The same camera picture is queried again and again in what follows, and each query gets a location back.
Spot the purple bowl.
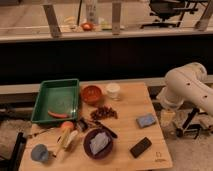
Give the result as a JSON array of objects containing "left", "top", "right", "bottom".
[{"left": 83, "top": 129, "right": 113, "bottom": 159}]

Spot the black chair at left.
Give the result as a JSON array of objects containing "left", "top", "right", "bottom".
[{"left": 7, "top": 132, "right": 26, "bottom": 171}]

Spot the black office chair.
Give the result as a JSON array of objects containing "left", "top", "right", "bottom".
[{"left": 141, "top": 0, "right": 198, "bottom": 29}]

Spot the white cup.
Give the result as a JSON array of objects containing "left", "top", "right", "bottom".
[{"left": 106, "top": 83, "right": 120, "bottom": 99}]

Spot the blue sponge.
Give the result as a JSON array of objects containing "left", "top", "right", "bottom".
[{"left": 136, "top": 114, "right": 156, "bottom": 128}]

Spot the black knife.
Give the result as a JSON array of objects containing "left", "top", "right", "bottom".
[{"left": 87, "top": 120, "right": 118, "bottom": 138}]

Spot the orange bowl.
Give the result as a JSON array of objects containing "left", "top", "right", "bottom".
[{"left": 81, "top": 85, "right": 102, "bottom": 105}]

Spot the dark purple grape bunch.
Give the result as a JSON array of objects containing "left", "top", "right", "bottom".
[{"left": 90, "top": 106, "right": 118, "bottom": 120}]

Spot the red chili pepper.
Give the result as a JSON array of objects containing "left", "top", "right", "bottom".
[{"left": 48, "top": 110, "right": 69, "bottom": 119}]

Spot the red fruit on shelf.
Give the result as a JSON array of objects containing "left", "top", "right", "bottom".
[{"left": 81, "top": 22, "right": 94, "bottom": 31}]

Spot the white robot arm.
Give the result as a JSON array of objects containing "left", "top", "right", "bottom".
[{"left": 157, "top": 62, "right": 213, "bottom": 117}]

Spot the black rectangular block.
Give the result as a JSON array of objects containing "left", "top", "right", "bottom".
[{"left": 130, "top": 137, "right": 152, "bottom": 158}]

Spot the white crumpled cloth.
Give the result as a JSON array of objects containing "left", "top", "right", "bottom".
[{"left": 90, "top": 132, "right": 110, "bottom": 155}]

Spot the green plastic tray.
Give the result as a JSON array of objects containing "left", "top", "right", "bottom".
[{"left": 31, "top": 79, "right": 79, "bottom": 124}]

